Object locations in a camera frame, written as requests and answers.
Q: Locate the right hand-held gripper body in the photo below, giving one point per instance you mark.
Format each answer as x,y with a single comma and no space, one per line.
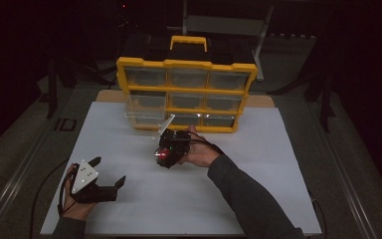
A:
179,146

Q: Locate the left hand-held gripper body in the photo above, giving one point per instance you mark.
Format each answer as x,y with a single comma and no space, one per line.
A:
86,186

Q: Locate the red disc with black rim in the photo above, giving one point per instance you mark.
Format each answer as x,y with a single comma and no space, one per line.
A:
163,153

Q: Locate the clear plastic drawer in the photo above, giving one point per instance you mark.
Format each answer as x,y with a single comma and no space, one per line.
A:
146,103

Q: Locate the yellow drawer cabinet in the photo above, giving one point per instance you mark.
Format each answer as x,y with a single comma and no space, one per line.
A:
185,63

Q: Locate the person's right hand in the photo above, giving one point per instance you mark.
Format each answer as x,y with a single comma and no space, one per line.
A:
200,156

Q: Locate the person's left hand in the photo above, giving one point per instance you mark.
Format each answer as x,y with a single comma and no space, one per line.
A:
74,207

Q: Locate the white table sheet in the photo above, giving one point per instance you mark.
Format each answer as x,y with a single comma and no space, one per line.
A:
179,199

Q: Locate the set of clear drawers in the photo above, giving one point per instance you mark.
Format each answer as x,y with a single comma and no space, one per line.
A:
187,78

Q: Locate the black stand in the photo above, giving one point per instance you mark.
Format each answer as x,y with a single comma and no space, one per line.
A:
326,99
51,93

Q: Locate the grey metal stand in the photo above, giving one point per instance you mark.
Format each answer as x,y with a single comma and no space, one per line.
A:
225,25

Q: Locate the metal rail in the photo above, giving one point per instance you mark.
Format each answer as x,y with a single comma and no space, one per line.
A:
13,186
348,186

